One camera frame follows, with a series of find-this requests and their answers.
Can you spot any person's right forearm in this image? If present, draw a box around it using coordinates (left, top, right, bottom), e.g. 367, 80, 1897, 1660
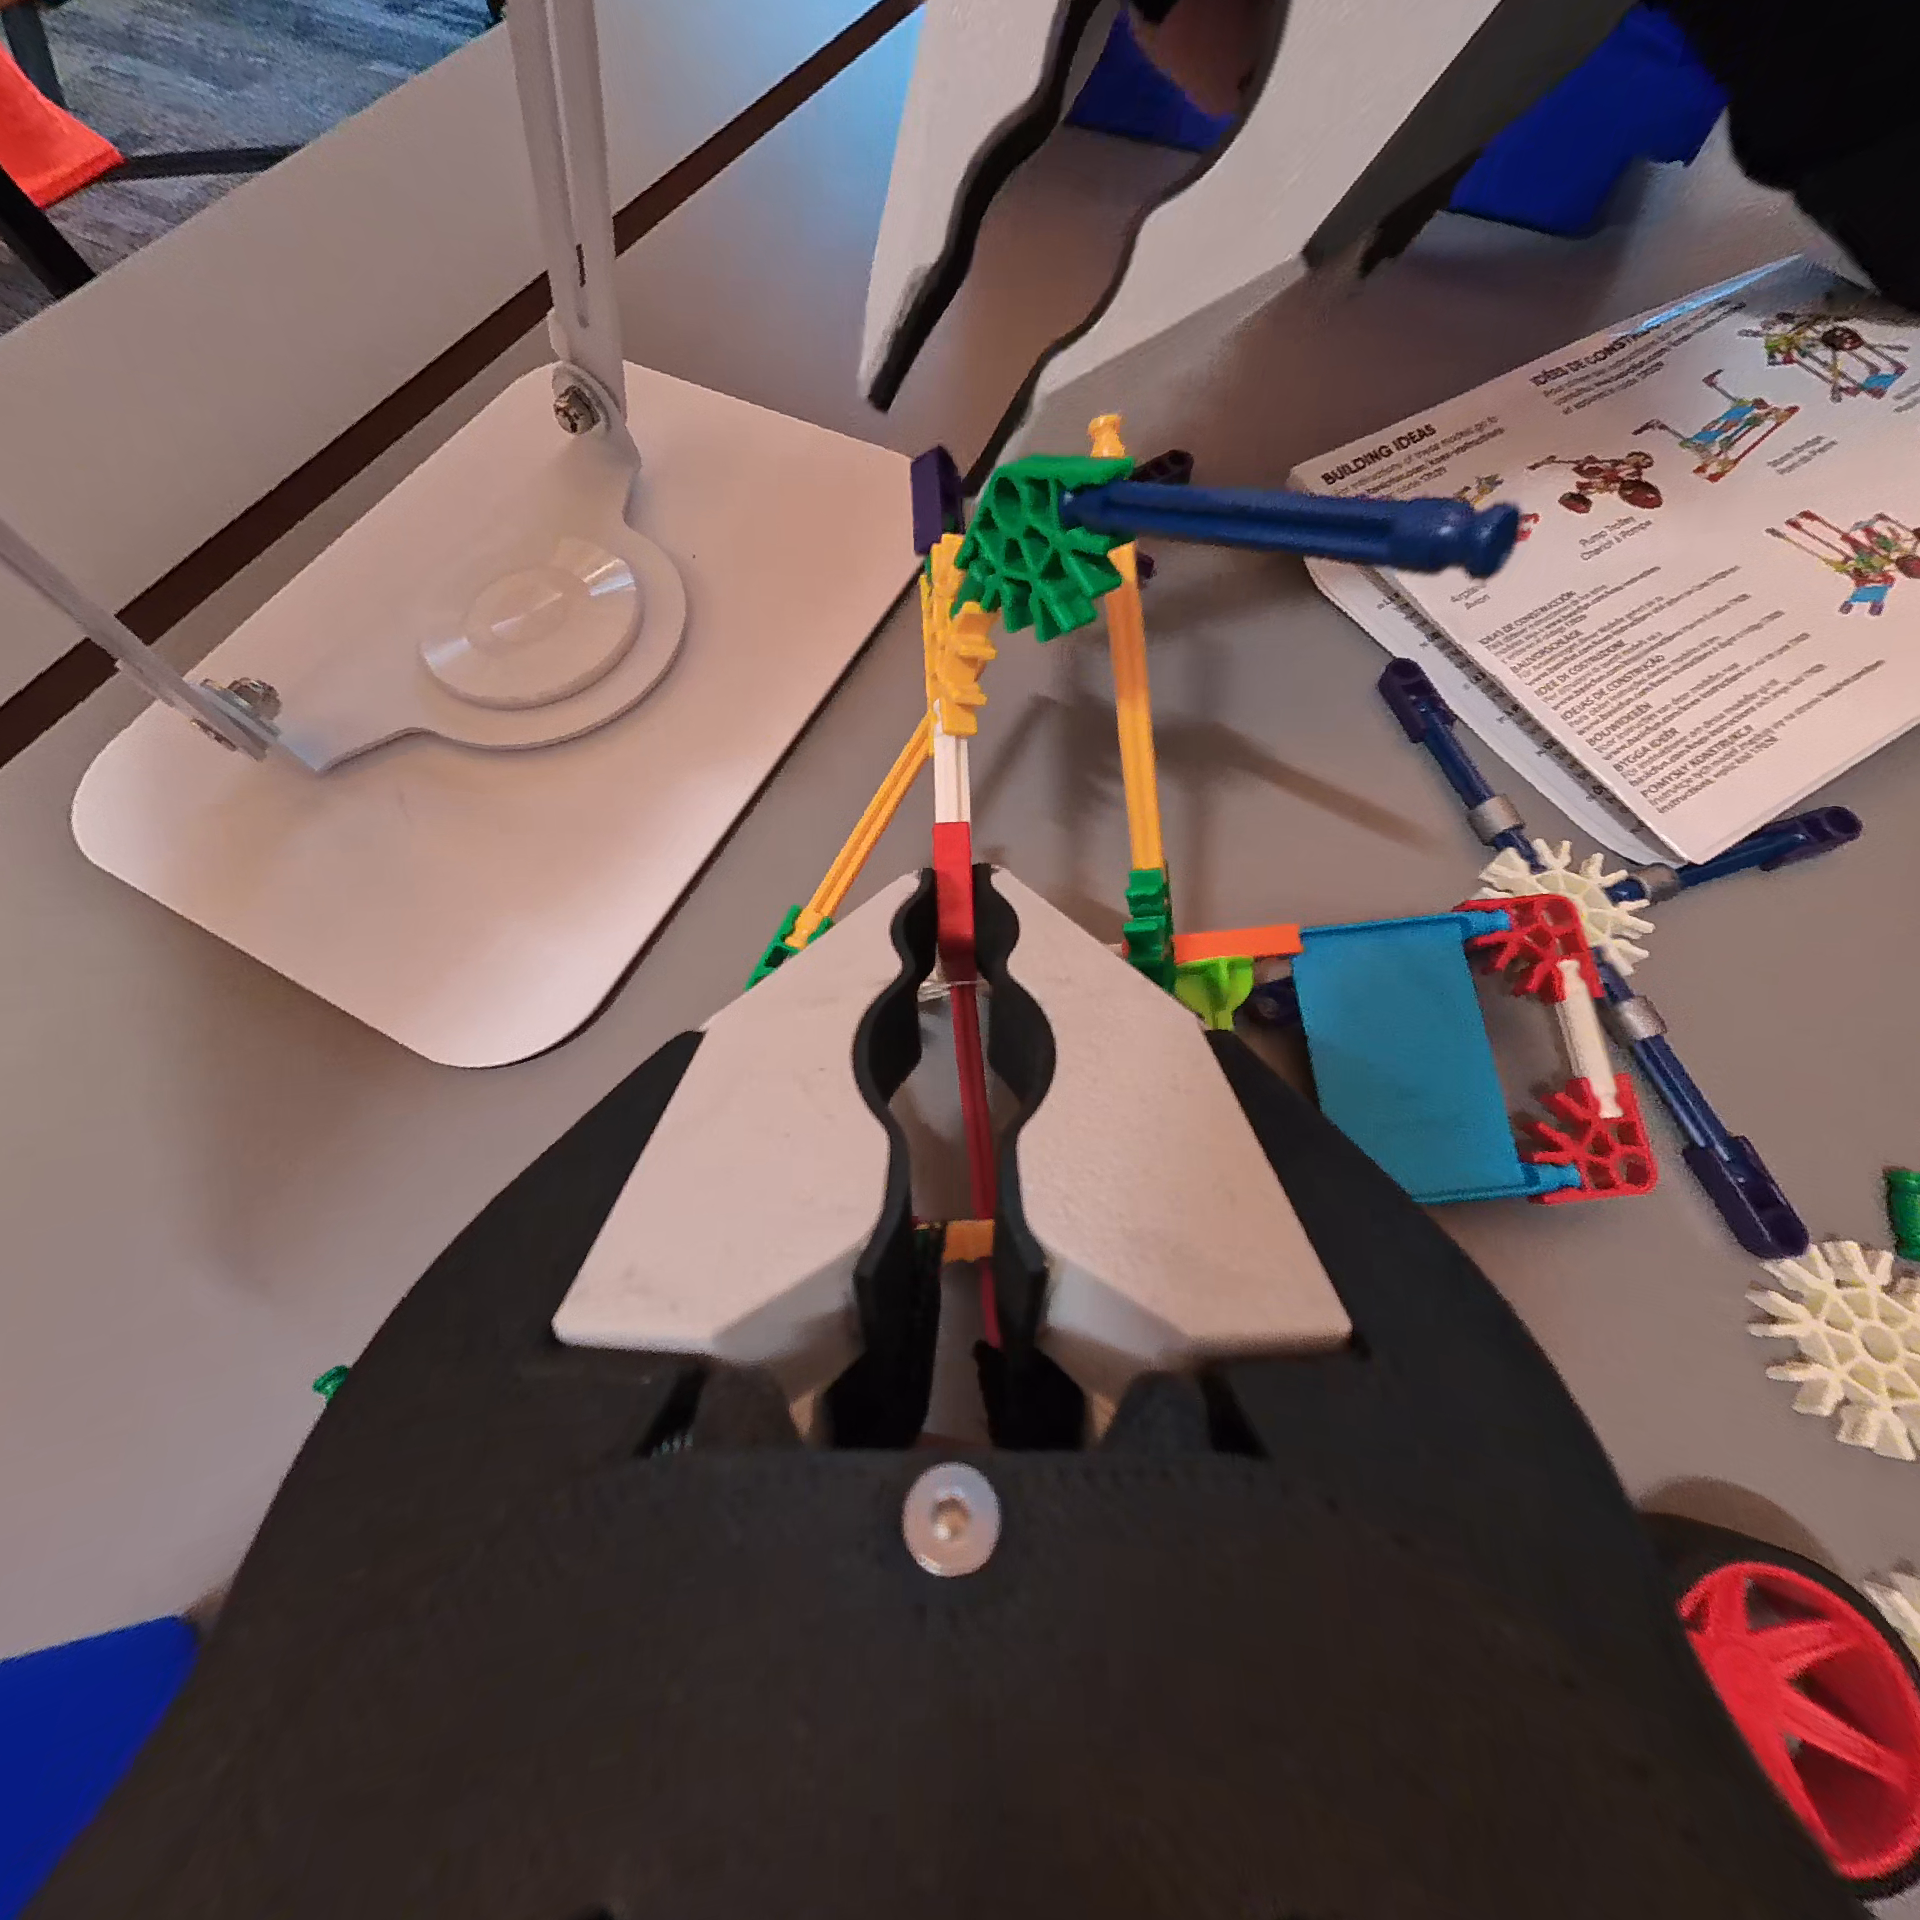
1650, 0, 1920, 301

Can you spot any colourful toy construction model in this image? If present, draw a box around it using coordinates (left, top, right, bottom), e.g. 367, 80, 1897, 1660
746, 411, 1658, 1353

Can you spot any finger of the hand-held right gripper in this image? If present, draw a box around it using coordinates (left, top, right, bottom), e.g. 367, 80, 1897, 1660
966, 0, 1506, 483
858, 0, 1122, 416

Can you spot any clear suction dome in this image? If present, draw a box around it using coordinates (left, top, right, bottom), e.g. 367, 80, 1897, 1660
419, 539, 646, 711

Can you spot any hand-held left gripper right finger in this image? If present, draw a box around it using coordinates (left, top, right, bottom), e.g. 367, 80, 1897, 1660
971, 863, 1355, 1449

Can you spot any instruction booklet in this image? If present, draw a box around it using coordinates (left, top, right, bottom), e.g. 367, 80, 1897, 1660
1286, 256, 1920, 868

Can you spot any orange block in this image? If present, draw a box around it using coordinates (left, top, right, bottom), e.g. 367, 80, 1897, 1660
0, 45, 121, 212

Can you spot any white mount bracket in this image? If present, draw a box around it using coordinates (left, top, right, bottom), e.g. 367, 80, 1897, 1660
193, 368, 691, 777

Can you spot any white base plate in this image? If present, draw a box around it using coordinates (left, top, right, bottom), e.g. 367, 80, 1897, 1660
70, 359, 923, 1070

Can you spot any blue plastic bin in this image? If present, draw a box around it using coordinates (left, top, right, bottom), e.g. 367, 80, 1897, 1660
0, 1616, 197, 1913

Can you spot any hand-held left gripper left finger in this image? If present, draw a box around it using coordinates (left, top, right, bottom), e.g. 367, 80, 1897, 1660
549, 870, 942, 1449

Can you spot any blue rod cross assembly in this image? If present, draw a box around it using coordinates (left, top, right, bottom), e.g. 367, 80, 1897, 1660
1375, 655, 1864, 1262

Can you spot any black wheel red hub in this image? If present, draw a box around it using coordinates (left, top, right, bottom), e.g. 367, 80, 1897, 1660
1641, 1516, 1920, 1907

